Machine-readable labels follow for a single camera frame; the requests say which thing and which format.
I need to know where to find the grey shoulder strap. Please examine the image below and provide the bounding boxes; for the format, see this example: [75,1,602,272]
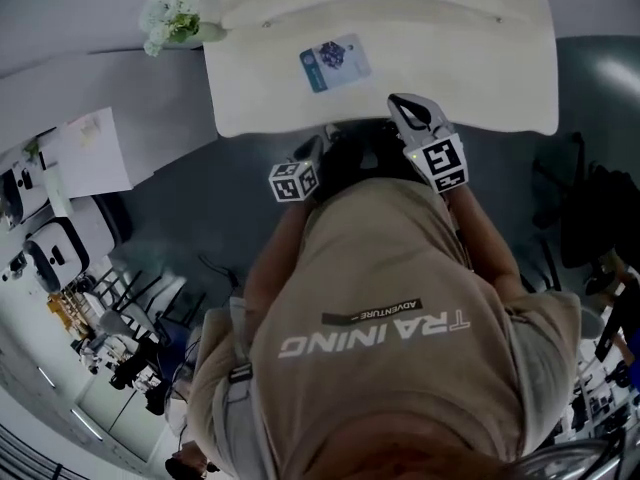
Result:
[227,297,256,419]

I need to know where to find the person's right forearm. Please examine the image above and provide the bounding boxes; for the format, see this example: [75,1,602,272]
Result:
[449,185,524,289]

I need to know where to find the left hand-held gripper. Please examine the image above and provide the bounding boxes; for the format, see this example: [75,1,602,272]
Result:
[268,136,326,203]

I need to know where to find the white rounded machine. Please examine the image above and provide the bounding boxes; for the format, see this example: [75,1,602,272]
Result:
[0,167,51,229]
[22,197,117,289]

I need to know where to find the black office chair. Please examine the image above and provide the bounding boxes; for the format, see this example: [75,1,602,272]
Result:
[529,132,640,294]

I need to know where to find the beige shirt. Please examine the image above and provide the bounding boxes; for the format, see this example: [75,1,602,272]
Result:
[187,177,584,480]

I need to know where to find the white bookshelf desk unit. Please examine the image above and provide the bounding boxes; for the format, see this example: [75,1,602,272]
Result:
[39,106,135,219]

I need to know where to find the white desk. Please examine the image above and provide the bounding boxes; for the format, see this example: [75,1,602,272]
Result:
[202,0,560,138]

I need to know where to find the black floor cable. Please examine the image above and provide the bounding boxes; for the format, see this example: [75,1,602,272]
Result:
[199,252,241,289]

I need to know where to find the person's left forearm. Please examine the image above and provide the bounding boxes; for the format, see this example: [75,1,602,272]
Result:
[243,200,314,299]

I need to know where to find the white vase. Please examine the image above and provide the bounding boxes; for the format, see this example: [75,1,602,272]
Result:
[164,20,227,50]

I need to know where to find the blue card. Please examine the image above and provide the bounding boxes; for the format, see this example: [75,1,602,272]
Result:
[298,32,374,94]

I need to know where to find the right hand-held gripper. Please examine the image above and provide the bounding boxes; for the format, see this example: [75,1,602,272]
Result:
[387,93,471,195]

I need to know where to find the white flower bouquet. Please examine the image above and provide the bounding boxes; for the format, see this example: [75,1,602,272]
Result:
[138,0,202,58]

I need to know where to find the black trousers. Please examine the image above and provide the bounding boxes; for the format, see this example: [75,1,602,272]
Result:
[314,122,426,202]

